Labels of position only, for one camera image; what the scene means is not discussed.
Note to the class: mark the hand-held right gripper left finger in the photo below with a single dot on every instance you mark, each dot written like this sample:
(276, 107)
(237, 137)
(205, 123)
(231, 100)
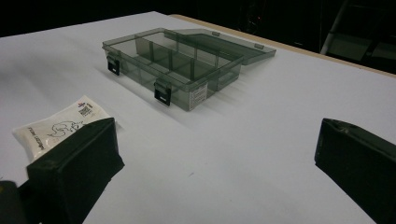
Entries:
(73, 169)

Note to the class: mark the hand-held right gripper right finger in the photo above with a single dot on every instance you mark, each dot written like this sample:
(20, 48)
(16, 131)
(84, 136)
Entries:
(361, 158)

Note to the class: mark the white plastic packet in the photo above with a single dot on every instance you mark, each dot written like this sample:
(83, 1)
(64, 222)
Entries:
(56, 127)

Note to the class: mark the transparent grey compartment box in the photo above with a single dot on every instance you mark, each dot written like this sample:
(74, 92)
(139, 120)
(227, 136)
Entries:
(183, 63)

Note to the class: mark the metal stand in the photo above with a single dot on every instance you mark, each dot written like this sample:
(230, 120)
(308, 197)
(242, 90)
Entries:
(358, 34)

